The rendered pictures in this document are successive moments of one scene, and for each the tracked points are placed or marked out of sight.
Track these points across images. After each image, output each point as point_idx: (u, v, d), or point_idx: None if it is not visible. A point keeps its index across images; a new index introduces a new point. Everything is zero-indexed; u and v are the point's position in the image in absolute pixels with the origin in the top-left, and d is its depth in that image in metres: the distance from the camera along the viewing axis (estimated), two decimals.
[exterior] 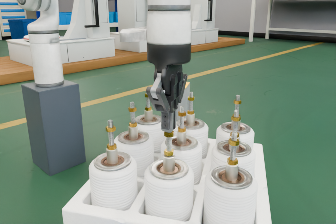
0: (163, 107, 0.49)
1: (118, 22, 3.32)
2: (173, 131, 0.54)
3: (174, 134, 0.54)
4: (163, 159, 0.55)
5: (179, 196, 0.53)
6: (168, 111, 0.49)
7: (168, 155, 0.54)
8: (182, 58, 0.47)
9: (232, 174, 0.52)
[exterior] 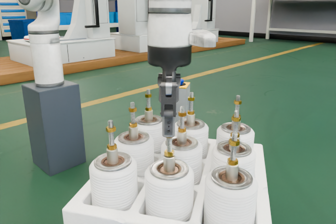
0: None
1: (118, 22, 3.32)
2: None
3: None
4: (163, 159, 0.55)
5: (179, 196, 0.53)
6: None
7: (174, 152, 0.55)
8: None
9: (232, 174, 0.52)
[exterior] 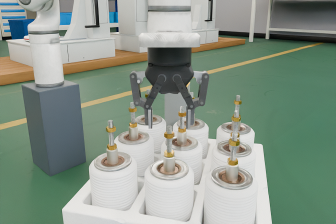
0: (203, 98, 0.52)
1: (118, 22, 3.32)
2: (167, 134, 0.53)
3: (166, 137, 0.53)
4: (163, 159, 0.55)
5: (179, 196, 0.53)
6: None
7: (166, 151, 0.56)
8: None
9: (232, 174, 0.52)
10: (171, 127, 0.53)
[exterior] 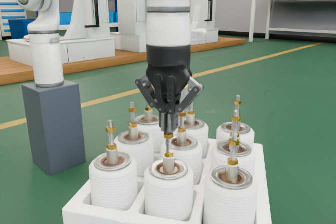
0: (151, 101, 0.53)
1: (118, 22, 3.32)
2: (164, 132, 0.54)
3: (164, 134, 0.55)
4: (163, 159, 0.55)
5: (178, 196, 0.53)
6: (150, 105, 0.53)
7: (172, 152, 0.56)
8: (149, 59, 0.48)
9: (232, 174, 0.52)
10: (166, 127, 0.53)
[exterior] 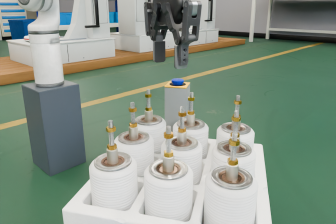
0: (149, 30, 0.54)
1: (118, 22, 3.32)
2: (172, 131, 0.55)
3: (172, 134, 0.55)
4: (162, 158, 0.56)
5: (174, 197, 0.53)
6: (146, 33, 0.53)
7: (169, 156, 0.54)
8: None
9: (232, 174, 0.52)
10: (167, 125, 0.54)
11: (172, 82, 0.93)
